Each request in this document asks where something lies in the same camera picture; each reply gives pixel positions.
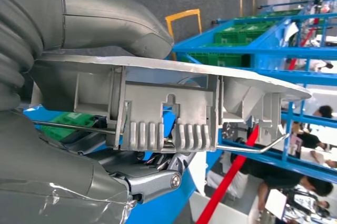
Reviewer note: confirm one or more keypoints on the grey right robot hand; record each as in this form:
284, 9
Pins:
39, 180

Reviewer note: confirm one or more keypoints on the blue metal shelf rack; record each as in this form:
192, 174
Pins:
163, 201

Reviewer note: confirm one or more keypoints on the green plastic crate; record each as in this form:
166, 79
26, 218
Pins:
66, 125
229, 34

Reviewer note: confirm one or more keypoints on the white plastic mirror cover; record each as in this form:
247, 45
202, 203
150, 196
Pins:
199, 173

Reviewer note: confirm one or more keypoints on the white table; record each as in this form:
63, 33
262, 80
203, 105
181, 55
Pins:
210, 212

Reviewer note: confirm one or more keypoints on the red barrier belt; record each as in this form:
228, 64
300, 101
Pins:
292, 64
224, 187

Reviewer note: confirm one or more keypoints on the person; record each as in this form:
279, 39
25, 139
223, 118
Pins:
310, 140
276, 177

